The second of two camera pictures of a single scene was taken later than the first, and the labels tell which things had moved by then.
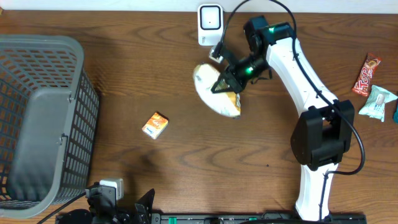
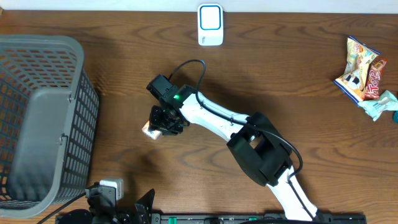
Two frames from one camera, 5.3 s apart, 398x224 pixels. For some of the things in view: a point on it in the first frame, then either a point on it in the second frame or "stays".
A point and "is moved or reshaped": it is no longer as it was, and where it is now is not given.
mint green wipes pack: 375,104 is moved or reshaped
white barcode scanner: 210,24 stays
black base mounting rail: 212,218 stays
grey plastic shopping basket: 49,123 stays
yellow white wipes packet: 225,103 to 352,81
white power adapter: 111,189 stays
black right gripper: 239,83 to 174,129
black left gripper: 142,211 stays
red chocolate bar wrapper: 361,84 to 372,89
